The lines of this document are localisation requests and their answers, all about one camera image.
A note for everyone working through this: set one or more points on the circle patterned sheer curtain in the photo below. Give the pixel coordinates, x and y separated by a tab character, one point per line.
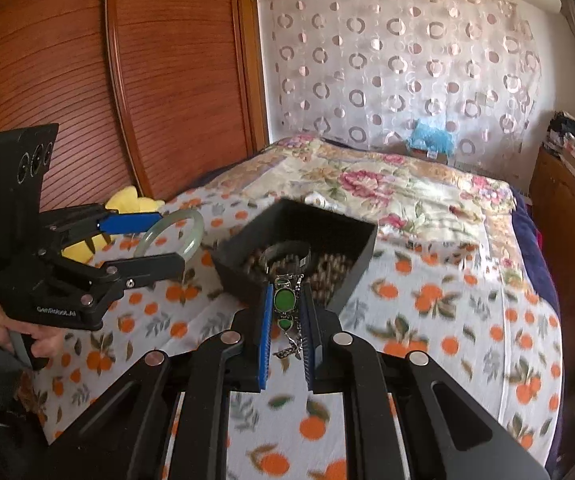
392	60

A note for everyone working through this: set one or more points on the orange fruit print cloth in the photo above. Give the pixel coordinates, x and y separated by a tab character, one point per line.
417	320

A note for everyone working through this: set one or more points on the wooden cabinet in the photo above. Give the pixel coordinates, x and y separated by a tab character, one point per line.
562	210

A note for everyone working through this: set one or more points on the black box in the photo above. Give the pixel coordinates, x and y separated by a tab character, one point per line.
355	275

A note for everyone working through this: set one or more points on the dark garment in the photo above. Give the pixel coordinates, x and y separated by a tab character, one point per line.
2	440

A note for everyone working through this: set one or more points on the navy blue blanket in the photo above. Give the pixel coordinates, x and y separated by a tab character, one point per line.
532	245

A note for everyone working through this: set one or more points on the dark metal bangle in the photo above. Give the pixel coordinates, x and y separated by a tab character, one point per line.
287	246

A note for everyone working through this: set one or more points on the blue plush toy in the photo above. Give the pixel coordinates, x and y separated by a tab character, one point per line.
432	137

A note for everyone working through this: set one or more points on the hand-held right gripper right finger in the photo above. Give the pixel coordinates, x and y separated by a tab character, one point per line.
310	345

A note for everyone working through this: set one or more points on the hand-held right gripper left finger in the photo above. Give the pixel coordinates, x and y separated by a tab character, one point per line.
266	335

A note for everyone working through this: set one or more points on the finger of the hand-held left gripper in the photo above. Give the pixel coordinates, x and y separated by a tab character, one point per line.
152	267
132	221

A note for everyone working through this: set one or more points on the yellow plush toy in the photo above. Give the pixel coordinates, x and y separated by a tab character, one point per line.
127	202

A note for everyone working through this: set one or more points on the floral blanket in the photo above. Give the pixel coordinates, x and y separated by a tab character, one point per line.
367	180

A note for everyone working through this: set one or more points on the person's left hand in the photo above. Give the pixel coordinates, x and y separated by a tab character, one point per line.
49	342

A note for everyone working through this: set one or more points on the pale green jade bangle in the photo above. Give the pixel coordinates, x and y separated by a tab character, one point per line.
198	232

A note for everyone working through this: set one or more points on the stack of folded clothes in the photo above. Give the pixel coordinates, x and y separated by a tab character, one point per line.
560	132

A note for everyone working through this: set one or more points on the wooden slatted wardrobe door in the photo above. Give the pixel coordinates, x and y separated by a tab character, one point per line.
182	85
42	60

